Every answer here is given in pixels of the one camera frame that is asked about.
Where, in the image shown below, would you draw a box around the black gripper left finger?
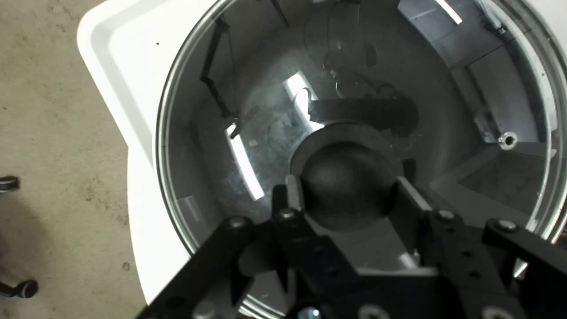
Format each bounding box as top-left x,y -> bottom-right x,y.
138,173 -> 356,319

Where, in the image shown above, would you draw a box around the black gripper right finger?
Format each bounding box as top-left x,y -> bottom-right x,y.
388,175 -> 567,319

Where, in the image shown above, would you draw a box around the glass lid with black knob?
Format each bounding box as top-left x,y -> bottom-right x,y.
154,0 -> 567,319

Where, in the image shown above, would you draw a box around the white rectangular tray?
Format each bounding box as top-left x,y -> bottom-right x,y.
76,0 -> 567,306

